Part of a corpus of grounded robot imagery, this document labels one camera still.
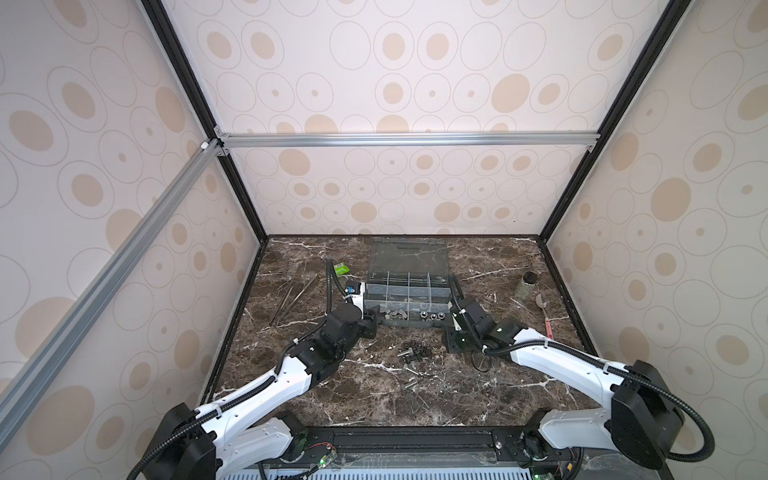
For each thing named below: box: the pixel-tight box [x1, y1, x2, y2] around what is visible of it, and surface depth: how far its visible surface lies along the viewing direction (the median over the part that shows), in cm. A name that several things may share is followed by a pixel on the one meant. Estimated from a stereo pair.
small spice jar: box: [515, 271, 537, 301], surface depth 102 cm
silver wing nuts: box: [384, 309, 408, 320], surface depth 99 cm
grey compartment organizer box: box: [364, 237, 454, 327], surface depth 111 cm
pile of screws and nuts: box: [397, 340, 446, 389], surface depth 89 cm
